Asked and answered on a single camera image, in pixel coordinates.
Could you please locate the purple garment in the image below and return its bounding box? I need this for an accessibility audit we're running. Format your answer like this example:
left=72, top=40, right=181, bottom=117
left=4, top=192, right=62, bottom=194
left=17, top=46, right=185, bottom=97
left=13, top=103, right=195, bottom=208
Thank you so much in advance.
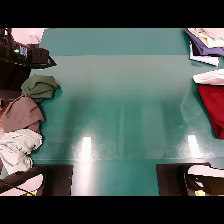
left=183, top=28, right=224, bottom=57

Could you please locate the white garment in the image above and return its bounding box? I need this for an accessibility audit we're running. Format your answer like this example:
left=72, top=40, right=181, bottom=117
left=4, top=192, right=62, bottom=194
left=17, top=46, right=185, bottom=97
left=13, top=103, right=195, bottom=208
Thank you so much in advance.
left=0, top=128, right=44, bottom=177
left=189, top=42, right=221, bottom=67

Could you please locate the cream garment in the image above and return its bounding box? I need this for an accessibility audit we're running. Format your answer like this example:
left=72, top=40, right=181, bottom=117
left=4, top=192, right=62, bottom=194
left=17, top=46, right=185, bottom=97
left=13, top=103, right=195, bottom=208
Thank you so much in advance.
left=194, top=28, right=224, bottom=49

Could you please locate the brown garment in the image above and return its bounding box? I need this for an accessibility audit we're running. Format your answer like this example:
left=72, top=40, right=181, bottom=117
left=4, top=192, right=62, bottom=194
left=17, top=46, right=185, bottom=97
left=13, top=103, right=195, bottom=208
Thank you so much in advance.
left=0, top=95, right=46, bottom=135

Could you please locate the red garment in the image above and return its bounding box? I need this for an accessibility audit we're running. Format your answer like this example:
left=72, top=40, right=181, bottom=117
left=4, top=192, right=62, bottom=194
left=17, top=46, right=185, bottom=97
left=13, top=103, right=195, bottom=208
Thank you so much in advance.
left=196, top=84, right=224, bottom=140

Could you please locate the white T-shirt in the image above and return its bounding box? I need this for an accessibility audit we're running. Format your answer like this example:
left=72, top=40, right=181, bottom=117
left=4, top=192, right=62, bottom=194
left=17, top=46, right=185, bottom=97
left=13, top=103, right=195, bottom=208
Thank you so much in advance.
left=192, top=68, right=224, bottom=87

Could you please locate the green garment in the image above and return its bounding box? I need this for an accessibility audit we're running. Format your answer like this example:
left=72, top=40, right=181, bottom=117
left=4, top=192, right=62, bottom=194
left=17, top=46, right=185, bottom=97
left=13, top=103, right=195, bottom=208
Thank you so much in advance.
left=20, top=74, right=62, bottom=103

